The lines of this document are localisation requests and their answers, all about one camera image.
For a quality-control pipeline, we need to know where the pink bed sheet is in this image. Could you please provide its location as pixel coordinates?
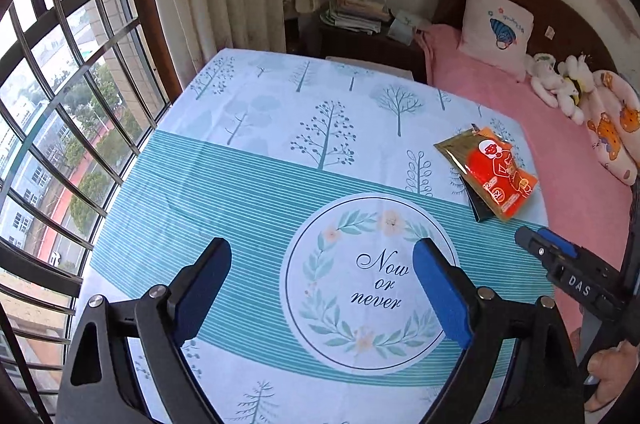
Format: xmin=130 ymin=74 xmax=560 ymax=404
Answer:
xmin=417 ymin=24 xmax=636 ymax=355

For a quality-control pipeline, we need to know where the pale teal box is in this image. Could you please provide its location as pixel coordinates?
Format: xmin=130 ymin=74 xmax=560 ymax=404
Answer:
xmin=387 ymin=10 xmax=431 ymax=47

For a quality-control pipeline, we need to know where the rolled bear print quilt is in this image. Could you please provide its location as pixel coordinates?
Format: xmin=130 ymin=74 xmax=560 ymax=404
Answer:
xmin=585 ymin=71 xmax=640 ymax=187

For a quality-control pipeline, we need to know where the black packet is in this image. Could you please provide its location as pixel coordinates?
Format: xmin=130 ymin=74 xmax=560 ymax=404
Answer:
xmin=465 ymin=176 xmax=501 ymax=222

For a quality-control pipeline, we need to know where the table with tree-print cloth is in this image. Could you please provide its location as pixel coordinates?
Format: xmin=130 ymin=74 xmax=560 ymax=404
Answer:
xmin=75 ymin=48 xmax=551 ymax=424

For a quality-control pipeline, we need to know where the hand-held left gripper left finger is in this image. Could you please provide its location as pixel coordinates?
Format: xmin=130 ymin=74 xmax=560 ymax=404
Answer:
xmin=56 ymin=237 xmax=233 ymax=424

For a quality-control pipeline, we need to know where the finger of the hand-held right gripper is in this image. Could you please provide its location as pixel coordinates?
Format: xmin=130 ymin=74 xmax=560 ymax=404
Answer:
xmin=537 ymin=228 xmax=581 ymax=261
xmin=514 ymin=226 xmax=568 ymax=277

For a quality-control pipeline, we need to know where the person's right hand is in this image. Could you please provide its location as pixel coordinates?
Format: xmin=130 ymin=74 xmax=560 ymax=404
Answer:
xmin=582 ymin=339 xmax=640 ymax=414

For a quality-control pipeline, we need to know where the metal window grille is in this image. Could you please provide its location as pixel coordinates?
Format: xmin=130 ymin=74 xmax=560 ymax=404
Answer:
xmin=0 ymin=0 xmax=173 ymax=424

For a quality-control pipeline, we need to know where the white printed square pillow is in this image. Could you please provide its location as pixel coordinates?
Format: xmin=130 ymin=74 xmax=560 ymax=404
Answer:
xmin=457 ymin=0 xmax=535 ymax=77

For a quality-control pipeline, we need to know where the orange red snack packet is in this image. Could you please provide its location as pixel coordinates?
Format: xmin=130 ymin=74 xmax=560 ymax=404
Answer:
xmin=462 ymin=128 xmax=540 ymax=222

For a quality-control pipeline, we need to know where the bee plush toy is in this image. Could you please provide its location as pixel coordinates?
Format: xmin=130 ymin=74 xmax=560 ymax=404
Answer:
xmin=557 ymin=54 xmax=593 ymax=125

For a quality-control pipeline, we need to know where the dark wooden nightstand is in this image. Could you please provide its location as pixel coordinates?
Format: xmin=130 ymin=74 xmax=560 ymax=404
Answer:
xmin=317 ymin=11 xmax=428 ymax=82

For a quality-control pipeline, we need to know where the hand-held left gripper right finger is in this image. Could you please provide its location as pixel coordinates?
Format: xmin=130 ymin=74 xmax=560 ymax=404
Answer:
xmin=411 ymin=238 xmax=586 ymax=424

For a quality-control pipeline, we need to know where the dark wooden headboard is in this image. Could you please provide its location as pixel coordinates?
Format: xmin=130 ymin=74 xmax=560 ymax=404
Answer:
xmin=432 ymin=0 xmax=613 ymax=69

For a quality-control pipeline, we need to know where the white plush toy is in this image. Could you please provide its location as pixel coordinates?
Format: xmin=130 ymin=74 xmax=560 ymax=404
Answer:
xmin=525 ymin=52 xmax=566 ymax=107

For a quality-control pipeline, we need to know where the stack of books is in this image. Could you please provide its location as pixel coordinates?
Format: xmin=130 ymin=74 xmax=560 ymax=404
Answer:
xmin=325 ymin=0 xmax=393 ymax=35

